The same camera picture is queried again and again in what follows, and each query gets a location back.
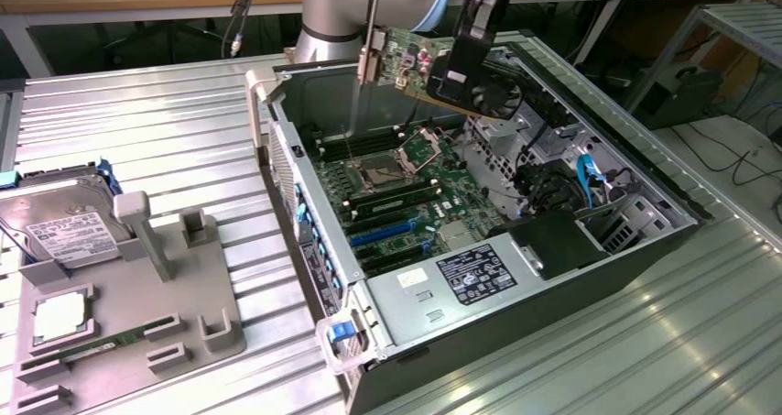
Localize green graphics card black fan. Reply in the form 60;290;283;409
349;0;529;137

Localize installed green RAM stick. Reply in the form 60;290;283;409
343;183;443;220

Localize silver CPU chip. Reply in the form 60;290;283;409
32;290;88;343

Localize black expansion slot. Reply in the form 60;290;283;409
355;244;430;272

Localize black box on floor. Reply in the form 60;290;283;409
638;64;725;131

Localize small silver chipset heatsink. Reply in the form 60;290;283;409
435;221;477;247

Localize blue expansion slot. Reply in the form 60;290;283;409
347;219;418;247

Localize grey case handle blue latch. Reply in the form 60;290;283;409
313;308;375;377

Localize metal slat side table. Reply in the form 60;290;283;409
622;1;782;114

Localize black open PC case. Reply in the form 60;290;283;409
245;29;717;415

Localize silver hard disk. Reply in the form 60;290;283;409
0;177;122;270

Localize green motherboard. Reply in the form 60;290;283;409
305;119;510;279

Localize blue disk carrier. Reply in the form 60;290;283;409
0;158;126;214

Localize green loose RAM stick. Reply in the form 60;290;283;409
58;318;174;357

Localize hanging black cable with plug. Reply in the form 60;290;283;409
221;0;262;60

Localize black wire bundle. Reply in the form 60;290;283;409
513;156;582;217

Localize black floor cable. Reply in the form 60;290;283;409
669;121;782;187

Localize open metal socket cover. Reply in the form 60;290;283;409
397;128;450;169

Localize grey power supply unit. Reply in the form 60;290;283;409
365;233;546;348

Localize black plastic air shroud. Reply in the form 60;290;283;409
505;207;608;282

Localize CPU socket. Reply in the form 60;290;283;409
354;151;410;192

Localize grey parts rack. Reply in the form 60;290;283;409
10;190;250;415

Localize thin socket locking lever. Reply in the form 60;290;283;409
343;135;374;191

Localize black RAM slots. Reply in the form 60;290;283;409
315;129;402;163

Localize blue flat wire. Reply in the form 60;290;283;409
573;153;605;211

